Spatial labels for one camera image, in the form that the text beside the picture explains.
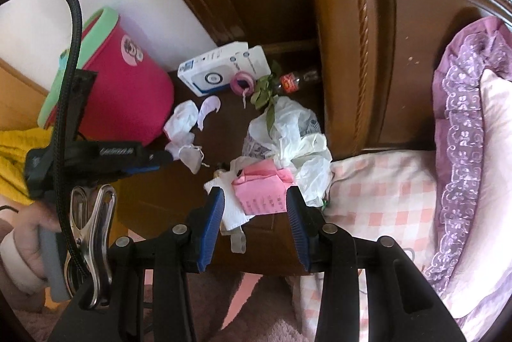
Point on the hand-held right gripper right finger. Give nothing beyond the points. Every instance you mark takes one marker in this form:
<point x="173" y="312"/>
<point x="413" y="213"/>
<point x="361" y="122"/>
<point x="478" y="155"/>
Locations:
<point x="298" y="230"/>

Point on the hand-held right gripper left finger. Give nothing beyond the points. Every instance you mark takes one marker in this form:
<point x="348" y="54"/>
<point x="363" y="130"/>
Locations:
<point x="210" y="230"/>

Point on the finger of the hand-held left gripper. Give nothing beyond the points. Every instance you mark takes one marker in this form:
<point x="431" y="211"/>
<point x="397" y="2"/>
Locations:
<point x="140" y="169"/>
<point x="158" y="157"/>

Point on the white paper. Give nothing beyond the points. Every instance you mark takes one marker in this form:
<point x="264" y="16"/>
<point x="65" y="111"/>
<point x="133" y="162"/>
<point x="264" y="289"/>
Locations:
<point x="190" y="158"/>

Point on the white sock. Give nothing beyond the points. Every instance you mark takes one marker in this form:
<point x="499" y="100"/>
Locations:
<point x="182" y="120"/>

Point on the pink paper packet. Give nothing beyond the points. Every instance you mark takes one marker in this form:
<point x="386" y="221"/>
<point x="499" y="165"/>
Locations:
<point x="260" y="194"/>

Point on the red bin green rim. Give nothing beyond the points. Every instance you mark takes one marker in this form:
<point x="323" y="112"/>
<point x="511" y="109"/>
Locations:
<point x="128" y="94"/>

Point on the green ribbon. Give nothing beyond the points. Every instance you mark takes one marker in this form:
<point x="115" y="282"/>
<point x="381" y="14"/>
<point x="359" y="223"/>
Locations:
<point x="260" y="94"/>

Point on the person's left hand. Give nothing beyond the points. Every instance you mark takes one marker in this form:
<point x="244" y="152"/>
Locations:
<point x="28" y="242"/>

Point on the white paper tissue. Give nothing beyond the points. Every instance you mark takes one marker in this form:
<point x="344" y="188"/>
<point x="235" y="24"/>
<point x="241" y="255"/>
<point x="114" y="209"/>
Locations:
<point x="234" y="214"/>

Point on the pale pink plastic hook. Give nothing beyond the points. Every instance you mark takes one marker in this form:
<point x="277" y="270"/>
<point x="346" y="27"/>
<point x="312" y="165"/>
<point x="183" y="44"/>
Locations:
<point x="208" y="106"/>

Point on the yellow cloth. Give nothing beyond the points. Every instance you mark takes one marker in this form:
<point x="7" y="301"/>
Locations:
<point x="20" y="166"/>

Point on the silver metal spring clip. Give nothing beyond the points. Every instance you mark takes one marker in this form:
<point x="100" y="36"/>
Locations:
<point x="94" y="238"/>

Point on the pink checked bedsheet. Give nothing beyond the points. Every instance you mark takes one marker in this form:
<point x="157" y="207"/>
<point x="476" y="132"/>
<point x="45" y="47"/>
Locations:
<point x="380" y="186"/>

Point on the white blue box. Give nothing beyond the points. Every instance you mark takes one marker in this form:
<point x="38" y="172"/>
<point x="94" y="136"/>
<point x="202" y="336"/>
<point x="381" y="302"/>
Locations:
<point x="204" y="72"/>

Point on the mauve fluffy cloth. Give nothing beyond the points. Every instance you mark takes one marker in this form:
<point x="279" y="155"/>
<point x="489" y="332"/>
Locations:
<point x="280" y="326"/>

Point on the pink tape roll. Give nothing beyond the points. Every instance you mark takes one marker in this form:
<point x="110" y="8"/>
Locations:
<point x="235" y="86"/>

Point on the white plastic bag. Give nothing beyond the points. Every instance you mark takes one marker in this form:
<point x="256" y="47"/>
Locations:
<point x="296" y="118"/>

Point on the small clear bottle red label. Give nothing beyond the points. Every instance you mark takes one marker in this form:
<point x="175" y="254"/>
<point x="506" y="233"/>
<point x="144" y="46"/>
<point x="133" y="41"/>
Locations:
<point x="290" y="82"/>

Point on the purple lace pillow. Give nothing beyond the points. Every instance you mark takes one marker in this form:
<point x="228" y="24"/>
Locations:
<point x="464" y="126"/>

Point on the brown wooden bed headboard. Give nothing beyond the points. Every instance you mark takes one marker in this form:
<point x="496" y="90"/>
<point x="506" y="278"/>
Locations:
<point x="400" y="46"/>

